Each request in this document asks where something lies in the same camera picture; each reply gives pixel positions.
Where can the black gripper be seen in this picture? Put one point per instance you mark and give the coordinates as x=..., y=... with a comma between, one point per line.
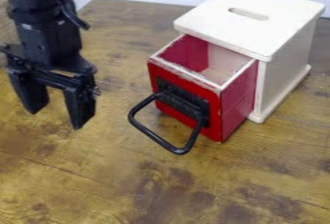
x=46, y=59

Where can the red wooden drawer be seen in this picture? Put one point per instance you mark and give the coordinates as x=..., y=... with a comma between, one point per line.
x=213, y=73

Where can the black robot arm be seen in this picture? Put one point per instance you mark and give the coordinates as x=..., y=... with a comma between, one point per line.
x=44, y=60

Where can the white wooden cabinet box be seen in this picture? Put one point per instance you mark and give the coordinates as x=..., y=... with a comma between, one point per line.
x=269, y=30

